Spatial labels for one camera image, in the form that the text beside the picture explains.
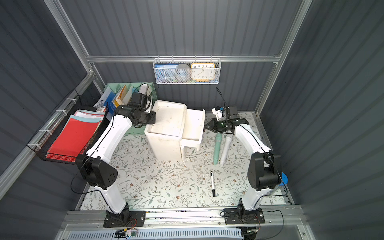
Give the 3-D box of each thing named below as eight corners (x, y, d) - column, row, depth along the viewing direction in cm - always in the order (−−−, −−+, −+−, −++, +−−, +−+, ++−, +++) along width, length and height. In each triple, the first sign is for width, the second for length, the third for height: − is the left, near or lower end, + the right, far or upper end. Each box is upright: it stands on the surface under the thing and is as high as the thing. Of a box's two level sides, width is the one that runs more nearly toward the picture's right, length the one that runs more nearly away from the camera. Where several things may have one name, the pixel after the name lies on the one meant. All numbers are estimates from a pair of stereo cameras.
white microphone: (218, 164, 94) (218, 162, 92) (225, 138, 107) (226, 136, 105) (225, 166, 93) (226, 165, 91) (232, 140, 106) (232, 138, 103)
